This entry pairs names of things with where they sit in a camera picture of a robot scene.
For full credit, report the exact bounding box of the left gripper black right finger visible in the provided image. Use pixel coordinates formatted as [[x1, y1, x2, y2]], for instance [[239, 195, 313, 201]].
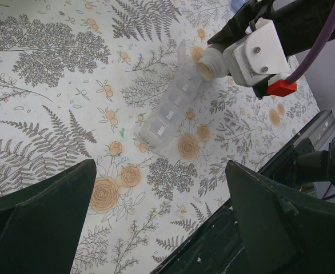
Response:
[[225, 160, 335, 273]]

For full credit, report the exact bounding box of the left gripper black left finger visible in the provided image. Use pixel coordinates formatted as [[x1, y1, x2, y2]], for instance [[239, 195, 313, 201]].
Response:
[[0, 160, 97, 273]]

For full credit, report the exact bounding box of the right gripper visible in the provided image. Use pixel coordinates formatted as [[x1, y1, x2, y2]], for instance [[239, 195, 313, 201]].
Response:
[[207, 0, 335, 56]]

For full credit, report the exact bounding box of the blue pill organizer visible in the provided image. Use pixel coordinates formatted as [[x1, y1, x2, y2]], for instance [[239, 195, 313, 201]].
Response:
[[231, 0, 246, 12]]

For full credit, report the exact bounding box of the floral table mat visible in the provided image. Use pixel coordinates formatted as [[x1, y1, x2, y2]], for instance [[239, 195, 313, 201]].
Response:
[[0, 1, 319, 273]]

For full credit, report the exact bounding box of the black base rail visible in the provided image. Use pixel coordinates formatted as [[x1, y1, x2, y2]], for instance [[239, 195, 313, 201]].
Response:
[[154, 110, 335, 273]]

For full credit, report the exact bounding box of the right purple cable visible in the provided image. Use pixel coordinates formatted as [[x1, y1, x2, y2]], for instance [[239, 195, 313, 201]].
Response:
[[289, 0, 335, 83]]

